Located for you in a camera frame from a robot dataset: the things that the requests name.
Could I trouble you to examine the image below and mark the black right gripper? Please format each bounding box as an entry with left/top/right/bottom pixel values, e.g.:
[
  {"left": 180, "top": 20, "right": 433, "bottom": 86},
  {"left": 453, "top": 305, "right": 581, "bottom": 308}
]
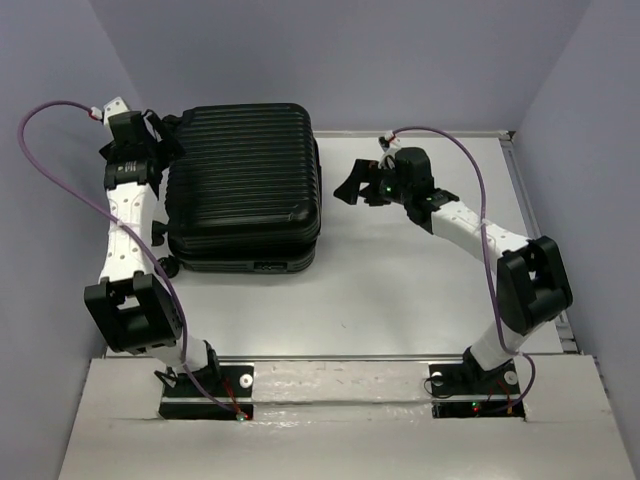
[{"left": 333, "top": 159, "right": 412, "bottom": 207}]

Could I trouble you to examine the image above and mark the black ribbed hard suitcase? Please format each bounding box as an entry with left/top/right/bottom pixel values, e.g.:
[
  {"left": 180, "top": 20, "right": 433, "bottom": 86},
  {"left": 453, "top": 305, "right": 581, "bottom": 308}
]
[{"left": 153, "top": 103, "right": 322, "bottom": 277}]

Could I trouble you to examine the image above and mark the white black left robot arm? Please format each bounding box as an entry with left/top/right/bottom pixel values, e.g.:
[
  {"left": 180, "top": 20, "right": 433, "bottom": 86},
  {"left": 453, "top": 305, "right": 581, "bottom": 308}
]
[{"left": 84, "top": 100, "right": 222, "bottom": 395}]

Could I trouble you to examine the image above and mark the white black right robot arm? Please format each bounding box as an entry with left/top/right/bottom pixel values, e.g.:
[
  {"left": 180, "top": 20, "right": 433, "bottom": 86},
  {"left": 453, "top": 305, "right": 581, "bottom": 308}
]
[{"left": 334, "top": 147, "right": 573, "bottom": 398}]

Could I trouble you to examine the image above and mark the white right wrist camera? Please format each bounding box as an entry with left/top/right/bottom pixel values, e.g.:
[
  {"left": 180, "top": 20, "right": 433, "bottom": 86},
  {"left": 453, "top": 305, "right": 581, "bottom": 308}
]
[{"left": 378, "top": 131, "right": 402, "bottom": 169}]

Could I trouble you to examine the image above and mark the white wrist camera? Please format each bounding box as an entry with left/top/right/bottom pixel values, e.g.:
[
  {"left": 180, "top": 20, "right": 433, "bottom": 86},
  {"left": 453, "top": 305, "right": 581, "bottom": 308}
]
[
  {"left": 89, "top": 97, "right": 130, "bottom": 127},
  {"left": 378, "top": 131, "right": 402, "bottom": 169}
]

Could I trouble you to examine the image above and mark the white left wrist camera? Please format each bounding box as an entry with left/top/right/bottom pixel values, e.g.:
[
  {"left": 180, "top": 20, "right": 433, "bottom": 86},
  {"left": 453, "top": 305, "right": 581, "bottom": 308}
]
[{"left": 89, "top": 97, "right": 130, "bottom": 127}]

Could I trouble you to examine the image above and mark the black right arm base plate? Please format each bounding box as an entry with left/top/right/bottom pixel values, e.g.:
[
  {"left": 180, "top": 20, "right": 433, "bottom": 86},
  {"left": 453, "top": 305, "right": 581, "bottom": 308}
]
[{"left": 423, "top": 361, "right": 526, "bottom": 419}]

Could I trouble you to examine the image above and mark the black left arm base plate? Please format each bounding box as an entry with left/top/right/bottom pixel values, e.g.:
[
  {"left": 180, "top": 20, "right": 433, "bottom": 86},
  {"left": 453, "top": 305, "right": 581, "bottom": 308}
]
[{"left": 154, "top": 362, "right": 255, "bottom": 422}]

